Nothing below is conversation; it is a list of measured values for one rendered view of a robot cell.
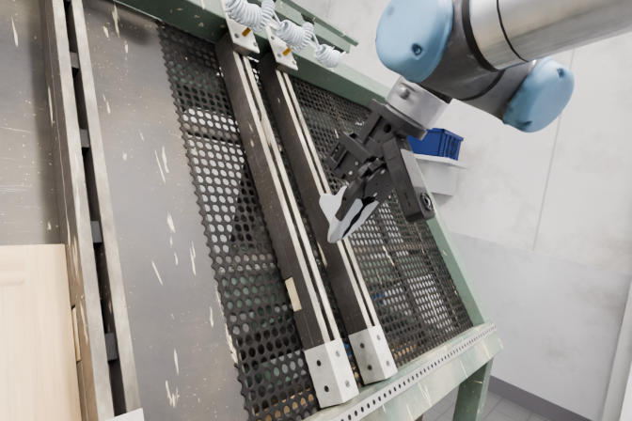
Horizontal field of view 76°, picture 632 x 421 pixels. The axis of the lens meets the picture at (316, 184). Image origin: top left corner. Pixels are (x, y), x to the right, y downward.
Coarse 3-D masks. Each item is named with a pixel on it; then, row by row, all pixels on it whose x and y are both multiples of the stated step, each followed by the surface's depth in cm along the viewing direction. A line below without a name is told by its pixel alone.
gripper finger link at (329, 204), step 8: (320, 200) 60; (328, 200) 59; (336, 200) 58; (360, 200) 56; (328, 208) 59; (336, 208) 58; (352, 208) 56; (360, 208) 57; (328, 216) 59; (352, 216) 57; (336, 224) 57; (344, 224) 57; (328, 232) 59; (336, 232) 58; (328, 240) 60; (336, 240) 60
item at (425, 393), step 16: (464, 336) 146; (496, 336) 167; (432, 352) 126; (464, 352) 140; (480, 352) 149; (496, 352) 159; (400, 368) 114; (448, 368) 128; (464, 368) 135; (368, 384) 105; (384, 384) 102; (416, 384) 112; (432, 384) 117; (448, 384) 123; (352, 400) 92; (400, 400) 104; (416, 400) 108; (432, 400) 114; (320, 416) 83; (368, 416) 93; (384, 416) 97; (400, 416) 101; (416, 416) 105
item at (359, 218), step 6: (360, 198) 59; (366, 198) 59; (366, 204) 58; (372, 204) 59; (360, 210) 58; (366, 210) 59; (354, 216) 60; (360, 216) 59; (366, 216) 60; (354, 222) 59; (360, 222) 60; (348, 228) 60; (354, 228) 60; (348, 234) 60
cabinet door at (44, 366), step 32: (0, 256) 59; (32, 256) 62; (64, 256) 66; (0, 288) 58; (32, 288) 60; (64, 288) 63; (0, 320) 56; (32, 320) 58; (64, 320) 61; (0, 352) 54; (32, 352) 57; (64, 352) 59; (0, 384) 53; (32, 384) 55; (64, 384) 57; (0, 416) 51; (32, 416) 53; (64, 416) 56
